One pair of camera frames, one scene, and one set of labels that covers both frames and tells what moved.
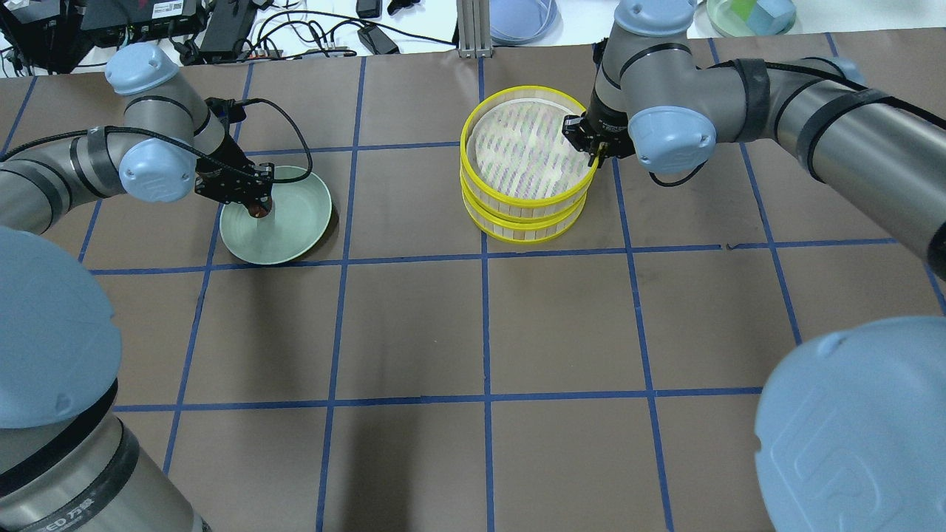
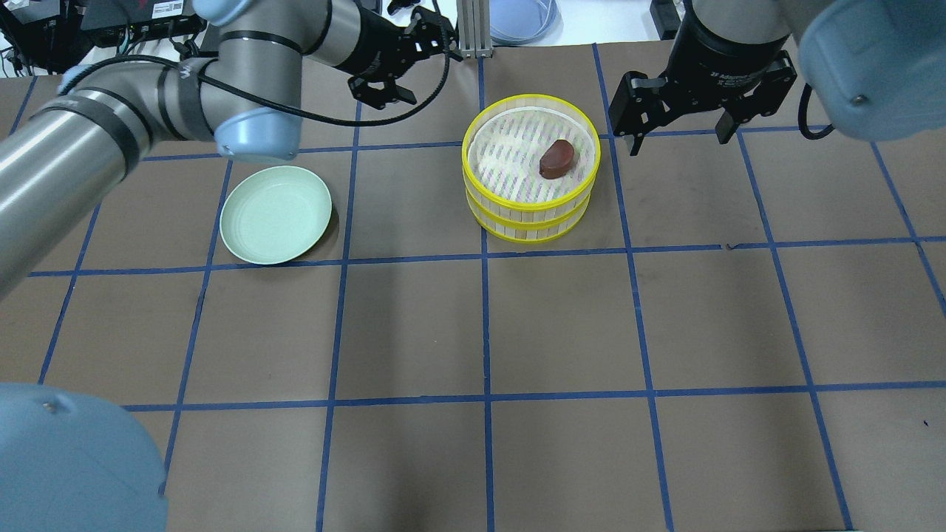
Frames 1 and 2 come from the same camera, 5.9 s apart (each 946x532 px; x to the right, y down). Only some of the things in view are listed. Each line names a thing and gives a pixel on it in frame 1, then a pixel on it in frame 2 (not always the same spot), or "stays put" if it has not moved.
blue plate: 525,22 stays put
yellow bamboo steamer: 516,162 stays put
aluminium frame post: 474,29 stays put
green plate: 298,217 stays put
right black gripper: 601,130 to 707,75
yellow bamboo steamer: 522,199 to 524,230
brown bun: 258,211 to 556,159
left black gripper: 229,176 to 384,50
